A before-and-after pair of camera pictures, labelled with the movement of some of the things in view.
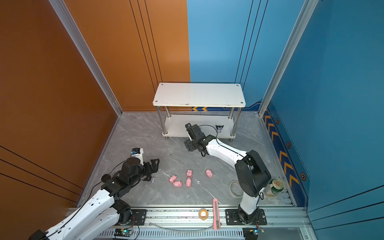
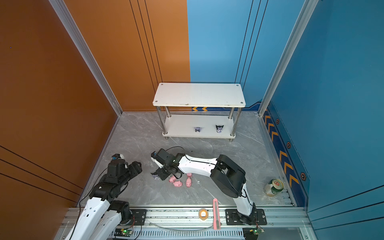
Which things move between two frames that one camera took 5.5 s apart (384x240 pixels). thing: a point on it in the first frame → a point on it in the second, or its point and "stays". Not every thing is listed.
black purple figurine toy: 219,128 stays
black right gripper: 188,145 → 162,176
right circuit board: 256,230 stays
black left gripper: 149,170 → 135,168
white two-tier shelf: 215,107 stays
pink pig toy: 188,182 stays
